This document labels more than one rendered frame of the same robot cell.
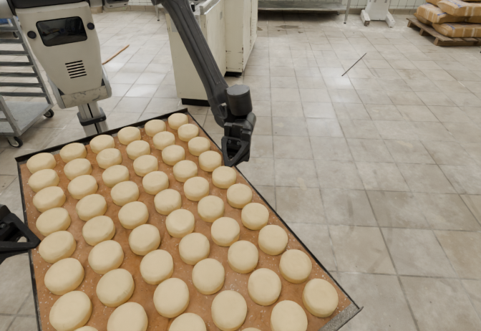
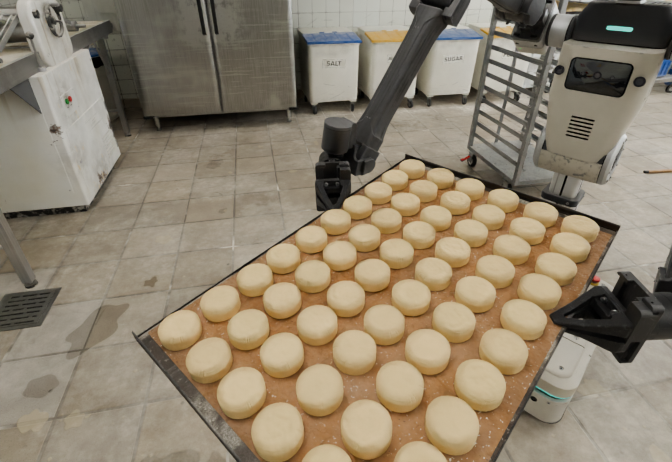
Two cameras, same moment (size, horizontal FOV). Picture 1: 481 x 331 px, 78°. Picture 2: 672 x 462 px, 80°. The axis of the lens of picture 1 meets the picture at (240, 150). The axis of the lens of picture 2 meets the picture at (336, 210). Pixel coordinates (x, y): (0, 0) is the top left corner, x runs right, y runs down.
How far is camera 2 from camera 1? 28 cm
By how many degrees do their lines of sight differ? 60
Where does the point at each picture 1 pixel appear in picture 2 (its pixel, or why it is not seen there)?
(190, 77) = not seen: outside the picture
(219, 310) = (312, 373)
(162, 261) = (350, 296)
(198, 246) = (385, 324)
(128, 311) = (290, 292)
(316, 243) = not seen: outside the picture
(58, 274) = (309, 232)
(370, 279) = not seen: outside the picture
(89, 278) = (317, 256)
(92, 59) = (609, 125)
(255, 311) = (332, 429)
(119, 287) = (310, 276)
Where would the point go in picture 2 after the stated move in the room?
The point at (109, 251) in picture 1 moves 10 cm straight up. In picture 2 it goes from (342, 252) to (343, 193)
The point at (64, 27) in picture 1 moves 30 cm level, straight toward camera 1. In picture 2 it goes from (602, 73) to (558, 96)
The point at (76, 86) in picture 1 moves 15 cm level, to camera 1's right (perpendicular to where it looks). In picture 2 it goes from (565, 147) to (606, 169)
